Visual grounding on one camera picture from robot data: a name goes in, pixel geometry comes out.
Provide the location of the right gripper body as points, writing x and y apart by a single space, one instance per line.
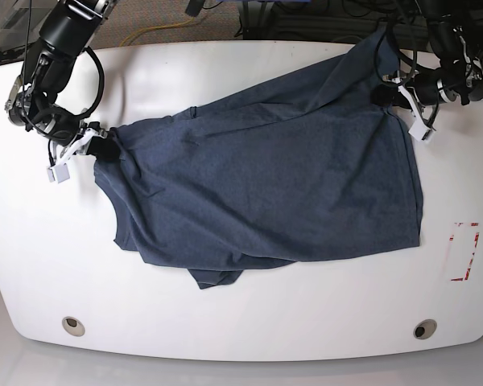
58 154

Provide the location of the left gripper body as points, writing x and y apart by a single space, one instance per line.
417 107

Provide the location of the dark blue T-shirt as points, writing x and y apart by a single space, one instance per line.
301 168

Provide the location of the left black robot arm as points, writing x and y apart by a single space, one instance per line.
452 35

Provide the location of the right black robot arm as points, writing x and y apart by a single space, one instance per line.
47 68

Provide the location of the red tape rectangle marking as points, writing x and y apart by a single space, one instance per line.
462 248

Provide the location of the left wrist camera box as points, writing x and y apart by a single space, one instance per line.
421 132

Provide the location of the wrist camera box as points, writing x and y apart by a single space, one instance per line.
421 132
58 173

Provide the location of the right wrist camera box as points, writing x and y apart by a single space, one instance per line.
58 173

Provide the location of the left table cable grommet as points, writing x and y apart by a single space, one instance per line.
73 326

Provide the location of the table cable grommet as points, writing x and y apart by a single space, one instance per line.
425 329
73 326

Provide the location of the right table cable grommet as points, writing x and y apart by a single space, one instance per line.
425 329

